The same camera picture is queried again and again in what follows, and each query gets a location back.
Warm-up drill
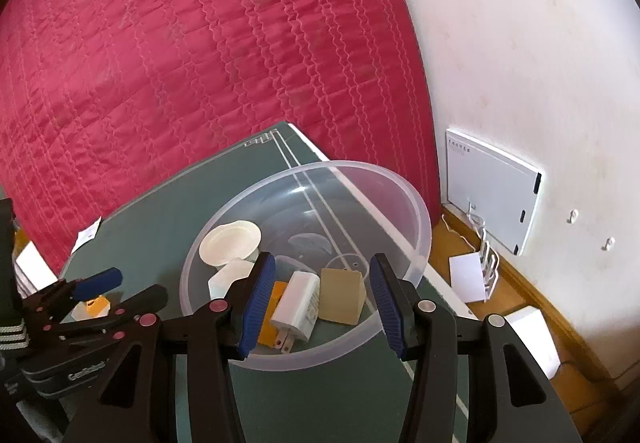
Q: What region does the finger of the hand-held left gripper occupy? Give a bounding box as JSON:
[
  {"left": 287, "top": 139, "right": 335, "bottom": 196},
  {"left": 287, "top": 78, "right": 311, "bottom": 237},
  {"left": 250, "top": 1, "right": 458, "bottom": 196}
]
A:
[
  {"left": 22, "top": 268, "right": 123, "bottom": 319},
  {"left": 45, "top": 287, "right": 168, "bottom": 341}
]

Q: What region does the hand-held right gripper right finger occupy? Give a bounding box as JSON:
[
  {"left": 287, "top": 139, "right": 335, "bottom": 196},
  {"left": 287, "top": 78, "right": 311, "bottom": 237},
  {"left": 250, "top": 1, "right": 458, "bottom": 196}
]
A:
[{"left": 369, "top": 253, "right": 583, "bottom": 443}]

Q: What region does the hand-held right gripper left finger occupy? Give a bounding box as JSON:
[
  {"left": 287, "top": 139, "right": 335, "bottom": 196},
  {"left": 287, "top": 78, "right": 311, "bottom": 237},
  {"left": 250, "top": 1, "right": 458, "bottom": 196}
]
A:
[{"left": 62, "top": 250, "right": 277, "bottom": 443}]

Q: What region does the orange black striped wedge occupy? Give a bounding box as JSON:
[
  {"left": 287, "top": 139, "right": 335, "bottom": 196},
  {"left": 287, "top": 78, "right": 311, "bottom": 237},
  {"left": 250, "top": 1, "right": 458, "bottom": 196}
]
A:
[
  {"left": 257, "top": 280, "right": 288, "bottom": 350},
  {"left": 75, "top": 295, "right": 111, "bottom": 322}
]

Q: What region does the white rectangular block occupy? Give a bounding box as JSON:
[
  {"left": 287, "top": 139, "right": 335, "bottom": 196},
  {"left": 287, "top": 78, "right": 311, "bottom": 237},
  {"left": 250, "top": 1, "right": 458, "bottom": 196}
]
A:
[{"left": 207, "top": 259, "right": 258, "bottom": 301}]

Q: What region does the white wall charger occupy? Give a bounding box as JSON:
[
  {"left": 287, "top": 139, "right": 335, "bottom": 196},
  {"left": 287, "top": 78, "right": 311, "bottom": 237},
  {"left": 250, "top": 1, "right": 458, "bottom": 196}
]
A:
[{"left": 270, "top": 270, "right": 321, "bottom": 355}]

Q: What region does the light brown wooden wedge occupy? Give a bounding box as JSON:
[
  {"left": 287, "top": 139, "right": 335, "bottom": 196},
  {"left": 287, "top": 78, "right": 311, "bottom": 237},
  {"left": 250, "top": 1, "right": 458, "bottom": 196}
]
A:
[{"left": 318, "top": 267, "right": 369, "bottom": 325}]

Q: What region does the small white round dish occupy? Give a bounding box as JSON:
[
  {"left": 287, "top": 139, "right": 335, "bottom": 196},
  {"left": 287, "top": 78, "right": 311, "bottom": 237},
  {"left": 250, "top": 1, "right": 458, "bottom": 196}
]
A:
[{"left": 198, "top": 219, "right": 262, "bottom": 269}]

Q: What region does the clear plastic bowl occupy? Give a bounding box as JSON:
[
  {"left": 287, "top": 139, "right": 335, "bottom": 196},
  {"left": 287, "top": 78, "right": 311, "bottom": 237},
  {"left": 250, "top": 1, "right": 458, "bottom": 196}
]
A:
[{"left": 179, "top": 160, "right": 433, "bottom": 371}]

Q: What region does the white paper slip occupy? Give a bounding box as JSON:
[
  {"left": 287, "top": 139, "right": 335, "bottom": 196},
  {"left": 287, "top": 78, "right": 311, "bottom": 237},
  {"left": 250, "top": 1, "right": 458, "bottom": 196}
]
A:
[{"left": 70, "top": 218, "right": 103, "bottom": 255}]

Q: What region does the white board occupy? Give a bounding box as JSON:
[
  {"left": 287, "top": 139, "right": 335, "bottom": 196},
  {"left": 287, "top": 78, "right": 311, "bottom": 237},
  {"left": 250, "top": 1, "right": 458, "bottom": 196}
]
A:
[{"left": 14, "top": 243, "right": 60, "bottom": 296}]

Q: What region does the white router with antennas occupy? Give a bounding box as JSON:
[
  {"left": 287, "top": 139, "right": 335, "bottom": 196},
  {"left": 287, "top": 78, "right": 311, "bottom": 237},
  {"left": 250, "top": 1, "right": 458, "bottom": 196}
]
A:
[{"left": 448, "top": 253, "right": 488, "bottom": 304}]

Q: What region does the white box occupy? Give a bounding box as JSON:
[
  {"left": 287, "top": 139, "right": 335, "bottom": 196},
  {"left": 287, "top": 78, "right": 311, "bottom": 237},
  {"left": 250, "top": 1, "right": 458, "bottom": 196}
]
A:
[{"left": 502, "top": 305, "right": 561, "bottom": 381}]

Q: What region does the red quilted blanket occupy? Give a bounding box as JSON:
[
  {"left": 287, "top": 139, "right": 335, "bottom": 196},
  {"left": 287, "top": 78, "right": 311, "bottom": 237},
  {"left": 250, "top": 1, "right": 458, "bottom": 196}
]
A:
[{"left": 0, "top": 0, "right": 442, "bottom": 274}]

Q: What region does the white cable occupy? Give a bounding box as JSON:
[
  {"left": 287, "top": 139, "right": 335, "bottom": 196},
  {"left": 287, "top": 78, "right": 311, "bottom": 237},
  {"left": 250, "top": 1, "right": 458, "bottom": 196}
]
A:
[{"left": 440, "top": 203, "right": 501, "bottom": 301}]

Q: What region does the white wall-mounted panel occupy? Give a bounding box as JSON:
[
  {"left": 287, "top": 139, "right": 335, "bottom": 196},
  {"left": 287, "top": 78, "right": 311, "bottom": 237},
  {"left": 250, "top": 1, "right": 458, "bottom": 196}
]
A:
[{"left": 445, "top": 127, "right": 546, "bottom": 258}]

